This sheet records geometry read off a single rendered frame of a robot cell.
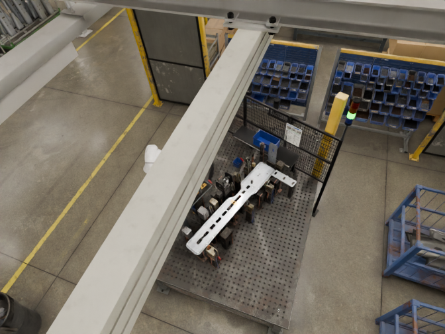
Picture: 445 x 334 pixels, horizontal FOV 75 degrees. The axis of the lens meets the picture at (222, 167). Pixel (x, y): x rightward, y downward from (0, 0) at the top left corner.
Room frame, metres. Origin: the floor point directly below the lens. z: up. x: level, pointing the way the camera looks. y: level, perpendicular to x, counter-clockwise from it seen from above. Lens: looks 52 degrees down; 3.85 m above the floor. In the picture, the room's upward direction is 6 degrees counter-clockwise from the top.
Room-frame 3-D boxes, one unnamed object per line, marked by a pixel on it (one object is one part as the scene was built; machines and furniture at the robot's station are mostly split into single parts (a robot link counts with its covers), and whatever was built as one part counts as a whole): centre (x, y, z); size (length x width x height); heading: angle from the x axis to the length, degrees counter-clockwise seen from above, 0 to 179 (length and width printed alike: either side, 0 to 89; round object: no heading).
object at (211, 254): (1.12, 0.19, 0.88); 0.15 x 0.11 x 0.36; 46
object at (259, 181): (1.65, -0.08, 1.00); 1.38 x 0.22 x 0.02; 136
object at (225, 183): (1.89, -0.01, 0.94); 0.18 x 0.13 x 0.49; 136
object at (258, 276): (1.92, -0.27, 0.68); 2.56 x 1.61 x 0.04; 155
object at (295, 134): (2.33, -0.87, 1.30); 0.23 x 0.02 x 0.31; 46
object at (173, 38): (4.47, 0.61, 1.00); 1.34 x 0.14 x 2.00; 65
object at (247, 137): (2.46, -0.57, 1.01); 0.90 x 0.22 x 0.03; 46
